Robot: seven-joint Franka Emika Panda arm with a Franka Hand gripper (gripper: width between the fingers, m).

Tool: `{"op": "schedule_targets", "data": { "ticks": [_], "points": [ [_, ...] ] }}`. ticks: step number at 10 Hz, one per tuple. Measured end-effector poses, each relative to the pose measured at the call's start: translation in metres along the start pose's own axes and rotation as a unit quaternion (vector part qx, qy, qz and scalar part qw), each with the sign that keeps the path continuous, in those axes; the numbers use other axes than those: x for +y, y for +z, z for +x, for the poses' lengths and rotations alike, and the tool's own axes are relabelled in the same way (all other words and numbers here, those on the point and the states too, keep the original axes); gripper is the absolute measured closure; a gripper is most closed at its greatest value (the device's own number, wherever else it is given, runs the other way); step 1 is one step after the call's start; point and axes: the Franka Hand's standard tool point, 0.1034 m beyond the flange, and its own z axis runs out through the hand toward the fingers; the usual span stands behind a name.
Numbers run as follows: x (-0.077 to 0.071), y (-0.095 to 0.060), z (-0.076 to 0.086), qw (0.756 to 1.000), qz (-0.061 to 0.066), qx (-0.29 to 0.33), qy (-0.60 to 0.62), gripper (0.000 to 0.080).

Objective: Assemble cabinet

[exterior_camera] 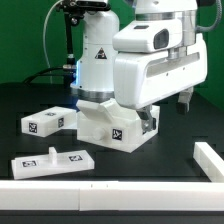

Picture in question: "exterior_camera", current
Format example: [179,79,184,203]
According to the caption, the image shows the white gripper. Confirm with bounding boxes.
[113,21,207,131]

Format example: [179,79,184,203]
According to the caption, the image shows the white cabinet body box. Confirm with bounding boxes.
[77,98,158,153]

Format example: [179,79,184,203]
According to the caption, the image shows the white door panel with knob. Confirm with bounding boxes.
[11,147,95,180]

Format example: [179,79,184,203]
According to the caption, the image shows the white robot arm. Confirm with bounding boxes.
[72,0,207,131]

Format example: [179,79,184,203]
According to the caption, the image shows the white block with tags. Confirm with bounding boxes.
[21,106,77,137]

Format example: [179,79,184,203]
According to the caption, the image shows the black cable bundle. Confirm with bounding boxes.
[22,65,78,84]

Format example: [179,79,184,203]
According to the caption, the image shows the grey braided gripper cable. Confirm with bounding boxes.
[195,4,224,34]

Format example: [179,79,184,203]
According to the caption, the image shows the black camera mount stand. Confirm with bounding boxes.
[56,0,110,69]

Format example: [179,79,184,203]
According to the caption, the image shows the white cable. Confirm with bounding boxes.
[42,0,64,84]

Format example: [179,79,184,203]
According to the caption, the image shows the white front obstacle rail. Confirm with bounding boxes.
[0,180,224,211]

